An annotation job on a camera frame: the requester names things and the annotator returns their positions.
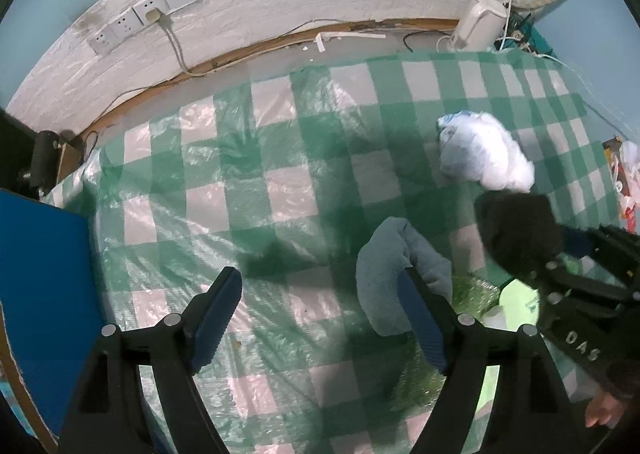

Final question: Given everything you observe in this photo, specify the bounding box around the thin black cable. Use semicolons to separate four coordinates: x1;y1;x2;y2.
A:
82;129;101;160

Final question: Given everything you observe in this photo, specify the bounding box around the green patterned cloth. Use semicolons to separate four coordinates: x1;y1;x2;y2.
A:
387;274;503;407

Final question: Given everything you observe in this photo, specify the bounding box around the white trim piece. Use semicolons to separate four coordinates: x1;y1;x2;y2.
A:
315;31;387;52

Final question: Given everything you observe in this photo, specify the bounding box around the green checked plastic tablecloth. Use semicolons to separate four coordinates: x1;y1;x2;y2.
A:
42;52;621;454

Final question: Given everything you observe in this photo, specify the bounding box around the white cloth bundle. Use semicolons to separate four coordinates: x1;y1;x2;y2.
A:
436;111;536;194

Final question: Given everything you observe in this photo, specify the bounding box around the brown cardboard box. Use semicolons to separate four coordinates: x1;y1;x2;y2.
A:
55;141;83;182

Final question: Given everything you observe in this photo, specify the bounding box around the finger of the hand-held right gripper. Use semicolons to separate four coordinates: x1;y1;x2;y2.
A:
562;225;640;281
520;258;640;304

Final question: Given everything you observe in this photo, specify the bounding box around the pile of colourful packets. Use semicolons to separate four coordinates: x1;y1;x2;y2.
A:
602;134;640;235

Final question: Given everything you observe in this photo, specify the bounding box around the grey plug with cable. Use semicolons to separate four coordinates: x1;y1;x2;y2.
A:
147;8;193;78

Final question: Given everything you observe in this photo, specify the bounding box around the black cabinet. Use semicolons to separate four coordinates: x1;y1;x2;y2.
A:
0;109;41;197

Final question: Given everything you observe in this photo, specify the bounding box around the light green cloth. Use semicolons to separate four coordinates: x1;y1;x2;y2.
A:
480;277;543;332

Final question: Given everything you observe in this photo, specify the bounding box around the white wall socket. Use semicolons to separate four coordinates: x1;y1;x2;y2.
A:
87;25;123;55
116;13;141;38
132;0;171;26

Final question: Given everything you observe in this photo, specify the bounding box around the person's right hand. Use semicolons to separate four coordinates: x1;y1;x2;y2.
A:
584;393;627;430

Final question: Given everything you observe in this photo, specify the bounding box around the black cylinder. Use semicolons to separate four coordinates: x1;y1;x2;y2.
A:
27;131;60;190

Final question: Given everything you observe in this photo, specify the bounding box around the grey towel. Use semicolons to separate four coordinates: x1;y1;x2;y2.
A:
355;217;455;337

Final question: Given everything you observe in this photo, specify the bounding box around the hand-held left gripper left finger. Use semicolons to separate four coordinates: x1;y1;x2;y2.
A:
59;265;244;454

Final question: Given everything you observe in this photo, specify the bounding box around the tangle of teal cables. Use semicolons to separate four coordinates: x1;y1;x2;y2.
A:
495;9;556;58

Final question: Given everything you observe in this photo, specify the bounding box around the black fuzzy cloth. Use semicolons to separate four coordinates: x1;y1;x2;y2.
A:
472;191;566;290

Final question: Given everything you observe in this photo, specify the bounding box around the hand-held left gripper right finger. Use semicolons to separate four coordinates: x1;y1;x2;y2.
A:
397;267;583;454

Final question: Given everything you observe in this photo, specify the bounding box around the white electric kettle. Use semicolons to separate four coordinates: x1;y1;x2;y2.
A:
452;0;508;52

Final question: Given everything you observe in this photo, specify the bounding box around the blue-edged cardboard box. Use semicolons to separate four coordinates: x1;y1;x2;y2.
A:
0;189;108;454

